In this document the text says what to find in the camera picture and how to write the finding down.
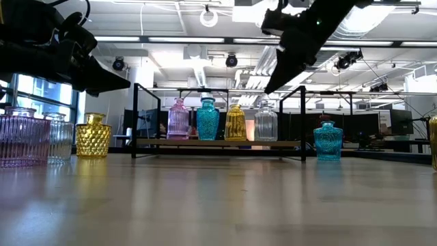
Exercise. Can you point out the black ceiling spotlight cluster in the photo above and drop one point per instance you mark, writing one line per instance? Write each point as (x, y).
(346, 61)

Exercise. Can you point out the large window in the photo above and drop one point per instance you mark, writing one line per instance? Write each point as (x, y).
(44, 99)

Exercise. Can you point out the black rig frame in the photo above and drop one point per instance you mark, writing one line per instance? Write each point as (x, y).
(239, 152)

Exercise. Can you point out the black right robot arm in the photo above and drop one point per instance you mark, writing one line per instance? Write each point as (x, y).
(360, 2)

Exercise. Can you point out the background computer monitor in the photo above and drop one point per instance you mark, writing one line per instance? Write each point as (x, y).
(401, 121)
(147, 123)

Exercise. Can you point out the rig light bar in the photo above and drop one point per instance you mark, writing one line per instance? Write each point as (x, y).
(184, 39)

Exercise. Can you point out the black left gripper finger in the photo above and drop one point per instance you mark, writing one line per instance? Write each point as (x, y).
(102, 77)

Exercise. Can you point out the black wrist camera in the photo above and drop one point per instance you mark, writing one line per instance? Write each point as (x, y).
(274, 22)
(82, 39)

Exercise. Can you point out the yellow ribbed glass bottle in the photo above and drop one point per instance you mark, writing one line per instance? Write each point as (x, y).
(433, 143)

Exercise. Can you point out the yellow ribbed tapered glass vase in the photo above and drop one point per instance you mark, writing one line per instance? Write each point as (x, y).
(235, 124)

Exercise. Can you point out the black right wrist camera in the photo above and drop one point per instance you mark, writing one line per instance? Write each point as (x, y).
(274, 22)

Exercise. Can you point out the clear wide-fluted glass jar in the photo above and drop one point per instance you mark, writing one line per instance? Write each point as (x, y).
(266, 128)

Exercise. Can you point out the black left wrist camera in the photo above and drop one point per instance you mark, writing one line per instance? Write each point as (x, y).
(82, 39)

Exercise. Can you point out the yellow diamond-pattern glass vase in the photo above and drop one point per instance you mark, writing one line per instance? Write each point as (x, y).
(93, 140)

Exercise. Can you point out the tall teal pebbled glass vase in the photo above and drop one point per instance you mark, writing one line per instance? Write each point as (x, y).
(207, 121)

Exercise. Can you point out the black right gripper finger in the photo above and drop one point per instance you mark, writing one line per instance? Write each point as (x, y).
(283, 70)

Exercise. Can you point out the background black table frame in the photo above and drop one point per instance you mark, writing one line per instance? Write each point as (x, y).
(329, 92)
(203, 90)

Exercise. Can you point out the wooden shelf with black frame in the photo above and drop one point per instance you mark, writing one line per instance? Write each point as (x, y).
(218, 142)

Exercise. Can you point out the pink fine-ribbed glass jar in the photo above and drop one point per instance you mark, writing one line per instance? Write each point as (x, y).
(24, 140)

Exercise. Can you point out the pink ribbed glass bottle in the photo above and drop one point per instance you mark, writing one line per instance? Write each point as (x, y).
(177, 121)

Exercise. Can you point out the clear fine-ribbed glass jar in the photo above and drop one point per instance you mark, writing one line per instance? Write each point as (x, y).
(62, 140)

